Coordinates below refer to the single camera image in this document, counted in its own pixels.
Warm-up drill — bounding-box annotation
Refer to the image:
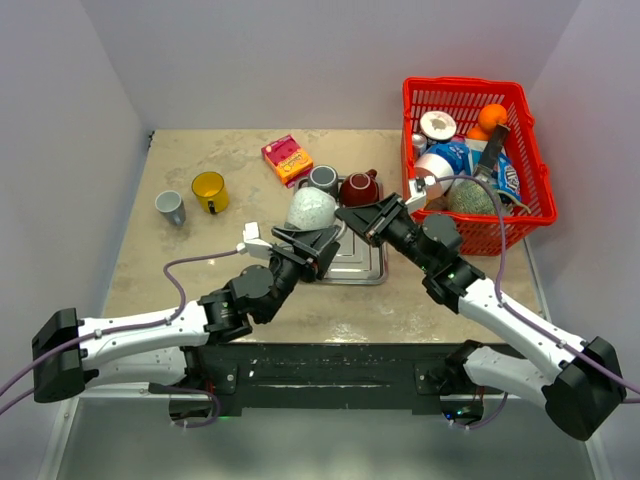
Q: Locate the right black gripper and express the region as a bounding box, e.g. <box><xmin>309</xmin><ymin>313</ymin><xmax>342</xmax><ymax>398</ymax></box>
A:
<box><xmin>335</xmin><ymin>193</ymin><xmax>434</xmax><ymax>273</ymax></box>

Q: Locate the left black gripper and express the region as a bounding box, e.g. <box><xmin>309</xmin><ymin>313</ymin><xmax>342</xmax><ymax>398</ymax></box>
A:
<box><xmin>260</xmin><ymin>224</ymin><xmax>340</xmax><ymax>322</ymax></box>

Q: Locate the white speckled mug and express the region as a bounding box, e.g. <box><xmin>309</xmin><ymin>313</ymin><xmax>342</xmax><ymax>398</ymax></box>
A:
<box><xmin>285</xmin><ymin>187</ymin><xmax>336</xmax><ymax>230</ymax></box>

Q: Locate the yellow mug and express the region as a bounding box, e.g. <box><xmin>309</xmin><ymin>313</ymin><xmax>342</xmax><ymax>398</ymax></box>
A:
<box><xmin>191</xmin><ymin>171</ymin><xmax>230</xmax><ymax>215</ymax></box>

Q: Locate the grey blue mug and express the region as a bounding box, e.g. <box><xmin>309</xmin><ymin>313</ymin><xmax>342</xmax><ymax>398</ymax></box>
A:
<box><xmin>155</xmin><ymin>190</ymin><xmax>186</xmax><ymax>227</ymax></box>

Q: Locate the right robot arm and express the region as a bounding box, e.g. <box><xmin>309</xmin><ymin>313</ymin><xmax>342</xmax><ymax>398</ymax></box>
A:
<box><xmin>335</xmin><ymin>194</ymin><xmax>627</xmax><ymax>441</ymax></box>

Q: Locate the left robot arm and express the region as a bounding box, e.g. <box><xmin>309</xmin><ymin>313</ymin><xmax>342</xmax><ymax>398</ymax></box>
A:
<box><xmin>32</xmin><ymin>222</ymin><xmax>342</xmax><ymax>403</ymax></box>

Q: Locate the dark red mug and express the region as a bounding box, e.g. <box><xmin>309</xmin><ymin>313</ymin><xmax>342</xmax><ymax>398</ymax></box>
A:
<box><xmin>339</xmin><ymin>169</ymin><xmax>380</xmax><ymax>207</ymax></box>

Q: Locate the dark grey mug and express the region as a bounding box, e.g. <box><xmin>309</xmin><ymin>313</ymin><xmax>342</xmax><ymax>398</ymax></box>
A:
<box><xmin>307</xmin><ymin>165</ymin><xmax>339</xmax><ymax>199</ymax></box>

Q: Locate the metal tray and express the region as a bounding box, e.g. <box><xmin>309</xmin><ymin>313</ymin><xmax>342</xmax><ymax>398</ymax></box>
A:
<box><xmin>324</xmin><ymin>176</ymin><xmax>387</xmax><ymax>285</ymax></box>

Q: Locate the pink white toilet roll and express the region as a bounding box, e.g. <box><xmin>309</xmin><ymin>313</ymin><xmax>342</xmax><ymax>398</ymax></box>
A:
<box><xmin>414</xmin><ymin>153</ymin><xmax>454</xmax><ymax>201</ymax></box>

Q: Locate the pink orange snack box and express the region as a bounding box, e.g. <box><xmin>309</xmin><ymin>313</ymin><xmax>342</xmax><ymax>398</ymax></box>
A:
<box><xmin>261</xmin><ymin>135</ymin><xmax>314</xmax><ymax>188</ymax></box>

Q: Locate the silver can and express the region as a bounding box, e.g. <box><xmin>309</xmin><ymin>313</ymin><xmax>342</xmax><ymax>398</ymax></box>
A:
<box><xmin>411</xmin><ymin>133</ymin><xmax>428</xmax><ymax>160</ymax></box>

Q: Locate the green patterned ball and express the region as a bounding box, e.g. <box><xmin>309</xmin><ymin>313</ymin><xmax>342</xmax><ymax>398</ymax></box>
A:
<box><xmin>446</xmin><ymin>179</ymin><xmax>496</xmax><ymax>215</ymax></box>

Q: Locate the blue white packet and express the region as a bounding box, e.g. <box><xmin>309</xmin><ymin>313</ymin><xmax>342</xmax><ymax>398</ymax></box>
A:
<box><xmin>426</xmin><ymin>142</ymin><xmax>472</xmax><ymax>176</ymax></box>

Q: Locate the white tape roll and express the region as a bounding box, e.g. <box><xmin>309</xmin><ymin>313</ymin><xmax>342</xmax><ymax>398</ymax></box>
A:
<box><xmin>419</xmin><ymin>110</ymin><xmax>457</xmax><ymax>143</ymax></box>

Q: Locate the orange fruit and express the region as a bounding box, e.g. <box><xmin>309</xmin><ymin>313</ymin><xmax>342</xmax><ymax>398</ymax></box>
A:
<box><xmin>466</xmin><ymin>125</ymin><xmax>491</xmax><ymax>141</ymax></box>
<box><xmin>477</xmin><ymin>103</ymin><xmax>508</xmax><ymax>133</ymax></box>

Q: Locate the blue snack bag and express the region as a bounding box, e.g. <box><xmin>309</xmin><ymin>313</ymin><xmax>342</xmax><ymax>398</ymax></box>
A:
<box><xmin>493</xmin><ymin>153</ymin><xmax>522</xmax><ymax>204</ymax></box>

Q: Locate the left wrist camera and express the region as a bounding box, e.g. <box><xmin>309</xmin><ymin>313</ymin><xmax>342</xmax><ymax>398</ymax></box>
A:
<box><xmin>236</xmin><ymin>222</ymin><xmax>272</xmax><ymax>260</ymax></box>

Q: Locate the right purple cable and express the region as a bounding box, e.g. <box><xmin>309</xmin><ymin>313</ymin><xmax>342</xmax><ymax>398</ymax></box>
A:
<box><xmin>422</xmin><ymin>174</ymin><xmax>640</xmax><ymax>396</ymax></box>

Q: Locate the brown handled tool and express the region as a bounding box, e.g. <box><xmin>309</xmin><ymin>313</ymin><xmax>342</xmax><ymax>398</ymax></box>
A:
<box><xmin>473</xmin><ymin>124</ymin><xmax>510</xmax><ymax>179</ymax></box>

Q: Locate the black base frame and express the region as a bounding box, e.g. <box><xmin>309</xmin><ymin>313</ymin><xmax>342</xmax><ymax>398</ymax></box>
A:
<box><xmin>84</xmin><ymin>342</ymin><xmax>559</xmax><ymax>419</ymax></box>

